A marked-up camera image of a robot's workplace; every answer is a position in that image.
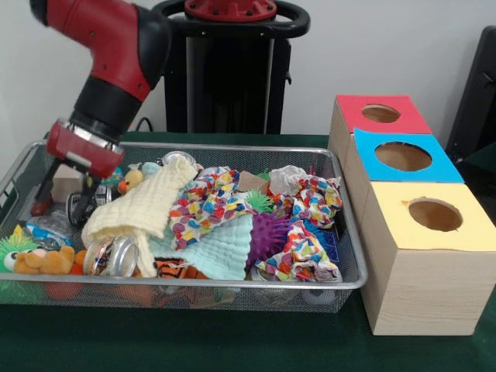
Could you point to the wooden three-hole box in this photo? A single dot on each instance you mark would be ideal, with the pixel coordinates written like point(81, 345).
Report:
point(426, 287)

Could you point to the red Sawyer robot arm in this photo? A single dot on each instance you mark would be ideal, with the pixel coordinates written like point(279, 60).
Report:
point(116, 46)

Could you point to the shallow clear mesh bin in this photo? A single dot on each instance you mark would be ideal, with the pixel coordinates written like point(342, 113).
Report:
point(353, 271)

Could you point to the green fluffy toy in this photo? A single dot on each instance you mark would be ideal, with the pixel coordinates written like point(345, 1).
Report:
point(12, 252)

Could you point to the red black drink can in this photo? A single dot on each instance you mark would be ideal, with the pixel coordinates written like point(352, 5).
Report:
point(101, 200)
point(178, 158)

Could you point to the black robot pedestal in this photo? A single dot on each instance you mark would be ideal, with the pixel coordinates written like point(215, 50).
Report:
point(225, 85)

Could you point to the mint green cloth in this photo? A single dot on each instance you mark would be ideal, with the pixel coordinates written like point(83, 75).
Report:
point(213, 252)

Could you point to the green spiky ball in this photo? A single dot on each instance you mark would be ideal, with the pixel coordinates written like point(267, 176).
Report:
point(258, 201)

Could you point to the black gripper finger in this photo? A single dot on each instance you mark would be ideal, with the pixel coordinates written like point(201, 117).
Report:
point(46, 187)
point(87, 200)

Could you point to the brown plush bear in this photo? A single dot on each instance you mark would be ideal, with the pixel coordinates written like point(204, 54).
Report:
point(43, 261)

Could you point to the crushed silver drink can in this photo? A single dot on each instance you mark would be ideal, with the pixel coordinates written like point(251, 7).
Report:
point(112, 256)

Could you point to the crushed clear plastic bottle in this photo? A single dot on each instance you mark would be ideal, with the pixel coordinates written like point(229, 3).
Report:
point(46, 231)

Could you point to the yellow rubber duck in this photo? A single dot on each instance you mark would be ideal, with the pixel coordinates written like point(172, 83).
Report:
point(130, 182)

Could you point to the colourful patterned cloth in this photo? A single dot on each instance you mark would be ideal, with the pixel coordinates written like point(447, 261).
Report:
point(316, 198)
point(203, 205)
point(302, 256)

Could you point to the dark green table cloth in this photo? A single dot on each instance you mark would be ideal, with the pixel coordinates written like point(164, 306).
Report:
point(194, 341)

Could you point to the cream yellow cloth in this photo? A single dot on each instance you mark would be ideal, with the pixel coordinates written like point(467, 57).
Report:
point(136, 208)

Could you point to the black chair back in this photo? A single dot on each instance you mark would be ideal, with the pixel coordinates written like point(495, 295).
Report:
point(477, 101)

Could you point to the purple spiky ball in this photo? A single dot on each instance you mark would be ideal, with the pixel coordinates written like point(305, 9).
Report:
point(270, 234)

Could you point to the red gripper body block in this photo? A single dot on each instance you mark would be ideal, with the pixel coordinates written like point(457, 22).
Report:
point(84, 147)

